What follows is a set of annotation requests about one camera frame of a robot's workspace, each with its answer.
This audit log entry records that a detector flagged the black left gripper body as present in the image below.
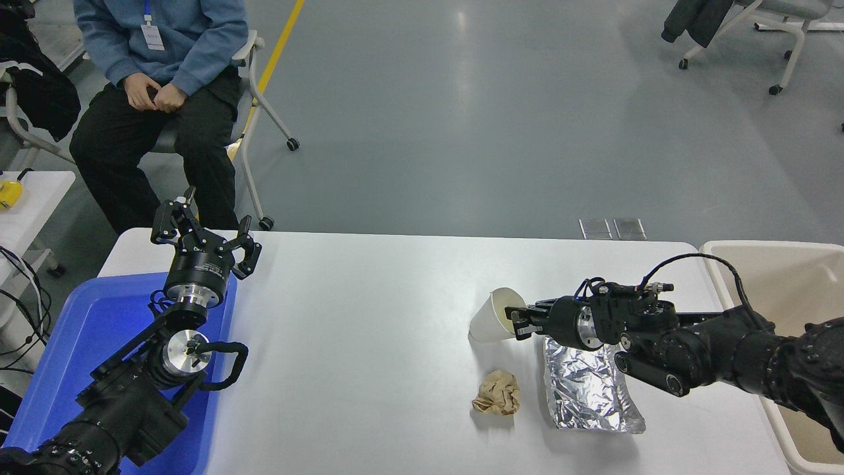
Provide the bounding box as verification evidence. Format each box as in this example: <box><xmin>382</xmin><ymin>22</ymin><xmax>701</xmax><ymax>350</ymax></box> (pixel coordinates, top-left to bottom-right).
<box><xmin>163</xmin><ymin>230</ymin><xmax>236</xmax><ymax>300</ymax></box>

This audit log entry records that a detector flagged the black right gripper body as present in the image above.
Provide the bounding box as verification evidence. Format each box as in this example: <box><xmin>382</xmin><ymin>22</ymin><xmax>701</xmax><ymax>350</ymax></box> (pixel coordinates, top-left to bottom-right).
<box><xmin>546</xmin><ymin>296</ymin><xmax>584</xmax><ymax>352</ymax></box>

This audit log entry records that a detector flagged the white paper cup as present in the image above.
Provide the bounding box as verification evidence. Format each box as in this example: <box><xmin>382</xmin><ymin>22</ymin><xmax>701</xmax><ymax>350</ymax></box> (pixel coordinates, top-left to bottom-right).
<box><xmin>469</xmin><ymin>287</ymin><xmax>528</xmax><ymax>344</ymax></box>

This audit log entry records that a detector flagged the person's left hand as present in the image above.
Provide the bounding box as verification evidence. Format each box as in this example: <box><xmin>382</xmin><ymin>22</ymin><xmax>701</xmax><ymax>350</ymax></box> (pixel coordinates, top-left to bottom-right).
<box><xmin>154</xmin><ymin>83</ymin><xmax>189</xmax><ymax>113</ymax></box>

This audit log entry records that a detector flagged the person's right hand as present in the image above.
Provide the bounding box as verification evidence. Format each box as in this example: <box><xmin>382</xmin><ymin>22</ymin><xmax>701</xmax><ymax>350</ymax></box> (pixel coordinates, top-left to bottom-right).
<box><xmin>124</xmin><ymin>73</ymin><xmax>162</xmax><ymax>111</ymax></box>

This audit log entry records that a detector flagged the silver foil tray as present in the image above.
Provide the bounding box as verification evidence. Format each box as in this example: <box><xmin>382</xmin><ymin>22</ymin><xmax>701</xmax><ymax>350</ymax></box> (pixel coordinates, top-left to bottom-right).
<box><xmin>542</xmin><ymin>334</ymin><xmax>646</xmax><ymax>434</ymax></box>

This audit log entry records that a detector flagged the crumpled tan paper ball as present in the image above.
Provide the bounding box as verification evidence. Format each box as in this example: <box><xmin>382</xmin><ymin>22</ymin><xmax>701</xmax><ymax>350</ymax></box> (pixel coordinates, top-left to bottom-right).
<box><xmin>471</xmin><ymin>370</ymin><xmax>521</xmax><ymax>417</ymax></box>

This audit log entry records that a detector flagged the white wheeled chair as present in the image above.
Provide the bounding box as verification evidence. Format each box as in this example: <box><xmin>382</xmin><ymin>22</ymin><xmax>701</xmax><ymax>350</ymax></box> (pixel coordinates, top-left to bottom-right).
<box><xmin>148</xmin><ymin>30</ymin><xmax>301</xmax><ymax>232</ymax></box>

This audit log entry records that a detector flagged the white side table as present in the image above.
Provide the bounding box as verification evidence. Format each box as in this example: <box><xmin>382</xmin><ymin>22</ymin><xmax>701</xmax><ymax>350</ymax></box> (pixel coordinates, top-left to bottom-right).
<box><xmin>0</xmin><ymin>172</ymin><xmax>76</xmax><ymax>278</ymax></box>

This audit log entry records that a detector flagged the blue plastic tray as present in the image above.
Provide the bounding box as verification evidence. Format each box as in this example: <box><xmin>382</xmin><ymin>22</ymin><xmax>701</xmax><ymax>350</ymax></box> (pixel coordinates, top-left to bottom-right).
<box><xmin>3</xmin><ymin>272</ymin><xmax>238</xmax><ymax>475</ymax></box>

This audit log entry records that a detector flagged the black garment pile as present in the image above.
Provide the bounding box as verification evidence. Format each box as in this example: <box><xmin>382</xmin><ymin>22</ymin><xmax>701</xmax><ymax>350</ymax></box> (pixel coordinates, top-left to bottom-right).
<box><xmin>0</xmin><ymin>0</ymin><xmax>81</xmax><ymax>143</ymax></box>

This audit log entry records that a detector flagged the person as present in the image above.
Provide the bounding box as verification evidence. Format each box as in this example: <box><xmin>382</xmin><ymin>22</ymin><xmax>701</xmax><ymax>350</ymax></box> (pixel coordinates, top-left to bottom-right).
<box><xmin>69</xmin><ymin>0</ymin><xmax>250</xmax><ymax>235</ymax></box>

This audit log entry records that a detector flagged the large pale bin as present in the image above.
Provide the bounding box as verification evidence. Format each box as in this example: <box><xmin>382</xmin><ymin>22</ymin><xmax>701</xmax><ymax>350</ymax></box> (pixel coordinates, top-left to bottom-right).
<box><xmin>699</xmin><ymin>240</ymin><xmax>844</xmax><ymax>475</ymax></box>

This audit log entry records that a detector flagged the black jacket on chair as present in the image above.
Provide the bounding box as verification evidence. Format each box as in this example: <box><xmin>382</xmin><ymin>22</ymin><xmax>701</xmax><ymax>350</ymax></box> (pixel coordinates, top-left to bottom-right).
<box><xmin>661</xmin><ymin>0</ymin><xmax>736</xmax><ymax>49</ymax></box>

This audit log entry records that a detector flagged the white chair with grey seat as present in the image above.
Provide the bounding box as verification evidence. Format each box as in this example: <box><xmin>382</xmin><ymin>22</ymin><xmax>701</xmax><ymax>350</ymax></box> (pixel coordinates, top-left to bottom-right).
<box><xmin>678</xmin><ymin>0</ymin><xmax>844</xmax><ymax>96</ymax></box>

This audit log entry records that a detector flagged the black cable bundle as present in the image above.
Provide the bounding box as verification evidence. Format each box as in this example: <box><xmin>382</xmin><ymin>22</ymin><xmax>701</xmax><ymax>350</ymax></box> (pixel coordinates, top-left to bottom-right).
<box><xmin>0</xmin><ymin>245</ymin><xmax>53</xmax><ymax>377</ymax></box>

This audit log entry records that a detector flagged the grey metal chair frame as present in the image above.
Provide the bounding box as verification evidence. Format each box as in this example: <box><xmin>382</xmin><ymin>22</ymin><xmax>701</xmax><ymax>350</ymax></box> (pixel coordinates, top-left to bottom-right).
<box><xmin>0</xmin><ymin>66</ymin><xmax>83</xmax><ymax>174</ymax></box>

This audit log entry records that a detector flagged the blue lanyard with badge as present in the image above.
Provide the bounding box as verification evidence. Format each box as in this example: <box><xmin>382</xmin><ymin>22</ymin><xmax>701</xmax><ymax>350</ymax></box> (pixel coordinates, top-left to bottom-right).
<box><xmin>140</xmin><ymin>0</ymin><xmax>166</xmax><ymax>51</ymax></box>

